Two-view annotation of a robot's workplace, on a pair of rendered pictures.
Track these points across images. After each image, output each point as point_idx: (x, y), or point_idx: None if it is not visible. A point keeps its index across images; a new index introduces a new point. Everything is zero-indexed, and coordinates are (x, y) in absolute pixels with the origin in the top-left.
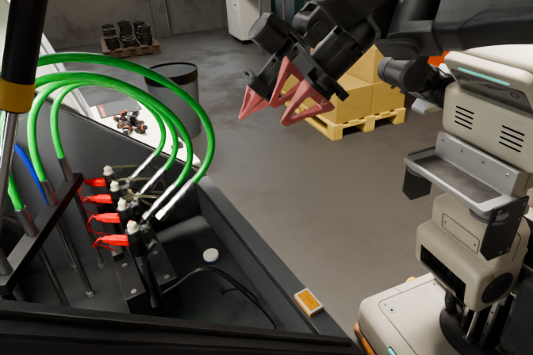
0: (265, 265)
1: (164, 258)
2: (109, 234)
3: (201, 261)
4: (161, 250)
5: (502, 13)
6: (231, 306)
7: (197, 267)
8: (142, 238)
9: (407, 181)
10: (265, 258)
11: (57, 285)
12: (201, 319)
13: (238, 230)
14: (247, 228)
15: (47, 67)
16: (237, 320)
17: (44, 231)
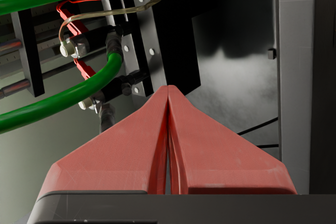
0: (282, 148)
1: (160, 68)
2: None
3: None
4: (158, 52)
5: None
6: (272, 80)
7: None
8: (106, 101)
9: None
10: (288, 141)
11: (87, 24)
12: (236, 72)
13: (282, 58)
14: (300, 66)
15: None
16: (270, 100)
17: (26, 41)
